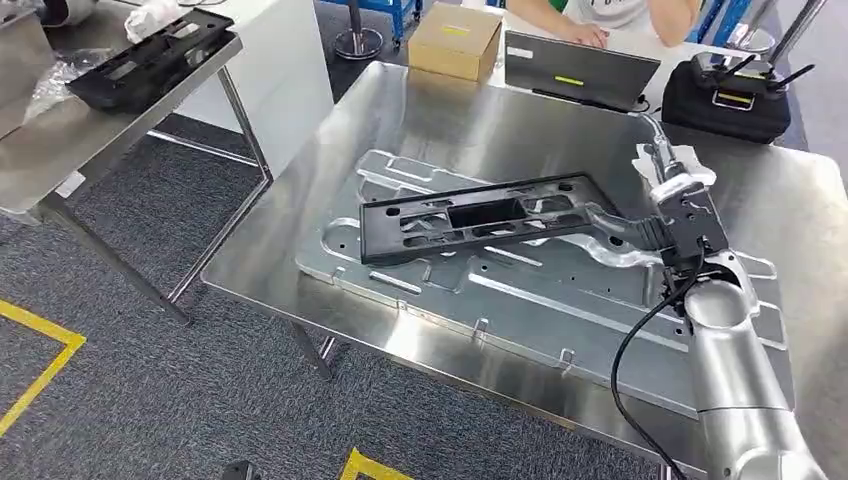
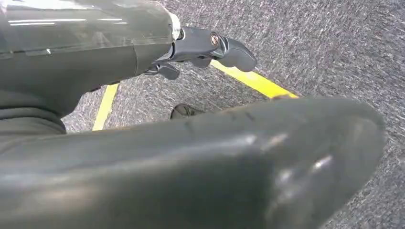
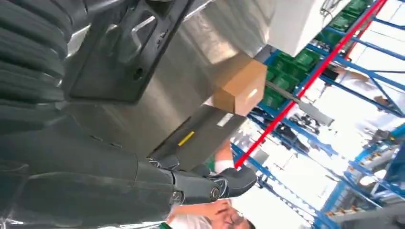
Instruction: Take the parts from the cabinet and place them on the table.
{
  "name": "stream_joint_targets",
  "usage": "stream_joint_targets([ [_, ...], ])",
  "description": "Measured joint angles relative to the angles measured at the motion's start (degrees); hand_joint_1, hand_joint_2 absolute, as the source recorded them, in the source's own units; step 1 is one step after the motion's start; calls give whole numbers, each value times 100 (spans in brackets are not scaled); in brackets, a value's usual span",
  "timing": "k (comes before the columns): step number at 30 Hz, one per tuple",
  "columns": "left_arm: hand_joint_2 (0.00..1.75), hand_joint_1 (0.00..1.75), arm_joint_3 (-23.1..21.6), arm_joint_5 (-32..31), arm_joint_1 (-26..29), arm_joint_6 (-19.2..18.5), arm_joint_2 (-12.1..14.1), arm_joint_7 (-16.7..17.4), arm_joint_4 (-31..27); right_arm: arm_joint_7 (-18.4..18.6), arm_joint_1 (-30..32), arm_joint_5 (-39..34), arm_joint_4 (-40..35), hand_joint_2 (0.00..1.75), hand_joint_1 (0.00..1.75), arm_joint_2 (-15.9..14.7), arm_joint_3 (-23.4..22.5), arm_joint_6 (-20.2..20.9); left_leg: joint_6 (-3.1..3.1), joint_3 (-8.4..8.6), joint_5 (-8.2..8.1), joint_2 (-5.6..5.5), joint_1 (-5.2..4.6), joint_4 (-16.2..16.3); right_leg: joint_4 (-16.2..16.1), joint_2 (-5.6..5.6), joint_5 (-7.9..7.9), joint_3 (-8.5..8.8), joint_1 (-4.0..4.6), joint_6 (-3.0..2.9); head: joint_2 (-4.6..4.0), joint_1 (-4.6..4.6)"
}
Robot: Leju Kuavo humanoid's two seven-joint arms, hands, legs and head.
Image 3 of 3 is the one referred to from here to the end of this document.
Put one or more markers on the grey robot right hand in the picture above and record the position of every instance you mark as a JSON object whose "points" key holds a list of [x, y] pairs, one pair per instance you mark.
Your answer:
{"points": [[79, 183]]}

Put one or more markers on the dark grey panel yellow label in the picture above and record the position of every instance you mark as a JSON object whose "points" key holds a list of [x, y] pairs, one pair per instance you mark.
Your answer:
{"points": [[202, 132]]}

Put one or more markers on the robot right arm ribbed sleeve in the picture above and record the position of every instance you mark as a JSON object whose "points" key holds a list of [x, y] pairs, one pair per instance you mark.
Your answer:
{"points": [[28, 57]]}

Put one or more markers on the person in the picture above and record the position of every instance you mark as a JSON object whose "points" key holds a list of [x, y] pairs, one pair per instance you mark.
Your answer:
{"points": [[231, 218]]}

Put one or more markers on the stainless steel cabinet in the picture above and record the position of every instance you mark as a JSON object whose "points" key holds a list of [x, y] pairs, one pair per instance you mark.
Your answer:
{"points": [[189, 69]]}

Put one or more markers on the brown cardboard box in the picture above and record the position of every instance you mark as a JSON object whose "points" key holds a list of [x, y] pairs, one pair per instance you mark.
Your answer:
{"points": [[243, 88]]}

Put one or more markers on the green plastic crate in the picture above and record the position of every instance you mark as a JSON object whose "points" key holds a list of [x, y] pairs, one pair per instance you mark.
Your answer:
{"points": [[306, 58], [343, 21], [272, 99], [285, 81]]}

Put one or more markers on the red metal beam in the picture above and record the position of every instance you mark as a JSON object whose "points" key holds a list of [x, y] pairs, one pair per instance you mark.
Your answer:
{"points": [[303, 88]]}

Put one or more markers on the grey metal bar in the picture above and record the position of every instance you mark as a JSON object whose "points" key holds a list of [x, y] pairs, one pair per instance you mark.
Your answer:
{"points": [[313, 112]]}

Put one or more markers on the white box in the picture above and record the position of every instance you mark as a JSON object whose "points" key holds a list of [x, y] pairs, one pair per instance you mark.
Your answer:
{"points": [[294, 22]]}

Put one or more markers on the blue warehouse racking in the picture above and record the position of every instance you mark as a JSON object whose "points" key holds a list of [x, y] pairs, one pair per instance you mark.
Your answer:
{"points": [[354, 63]]}

